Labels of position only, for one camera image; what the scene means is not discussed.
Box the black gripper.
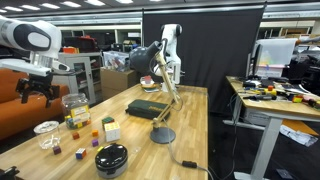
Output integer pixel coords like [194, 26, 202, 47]
[16, 74, 60, 108]

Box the clear glass jar lid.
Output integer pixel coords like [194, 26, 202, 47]
[34, 121, 59, 134]

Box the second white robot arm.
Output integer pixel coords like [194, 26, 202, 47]
[161, 24, 182, 87]

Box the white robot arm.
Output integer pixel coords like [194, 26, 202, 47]
[0, 16, 72, 108]

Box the small clear glass jar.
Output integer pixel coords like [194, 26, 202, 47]
[34, 126, 61, 149]

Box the large jar with coloured blocks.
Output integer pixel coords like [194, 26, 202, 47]
[62, 93, 91, 129]

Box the black round pot with lid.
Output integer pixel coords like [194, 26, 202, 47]
[95, 143, 128, 179]

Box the orange sofa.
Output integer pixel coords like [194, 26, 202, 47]
[0, 68, 69, 140]

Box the brown red small cube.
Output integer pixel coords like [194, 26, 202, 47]
[72, 132, 80, 140]

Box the dark purple cube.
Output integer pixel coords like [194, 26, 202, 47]
[53, 146, 61, 155]

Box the orange small cube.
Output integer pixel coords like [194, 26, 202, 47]
[92, 130, 99, 137]

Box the small multicolour cube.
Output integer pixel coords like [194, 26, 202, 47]
[75, 148, 86, 159]

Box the purple small cube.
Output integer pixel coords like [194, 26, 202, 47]
[92, 139, 99, 147]

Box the dark rubiks cube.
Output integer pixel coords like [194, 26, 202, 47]
[101, 116, 115, 128]

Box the cardboard box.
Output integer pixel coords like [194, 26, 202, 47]
[100, 67, 137, 100]

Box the white rubiks cube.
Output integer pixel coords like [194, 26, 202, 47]
[104, 122, 120, 142]

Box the dark green flat case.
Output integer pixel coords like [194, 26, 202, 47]
[125, 99, 166, 120]

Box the plate with red block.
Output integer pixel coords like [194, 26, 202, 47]
[140, 75, 158, 93]

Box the wooden desk lamp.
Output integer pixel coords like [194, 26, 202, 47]
[128, 38, 184, 145]

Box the side desk with clutter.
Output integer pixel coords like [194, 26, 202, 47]
[223, 76, 320, 180]

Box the black lamp power cable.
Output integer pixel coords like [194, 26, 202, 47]
[163, 119, 214, 180]

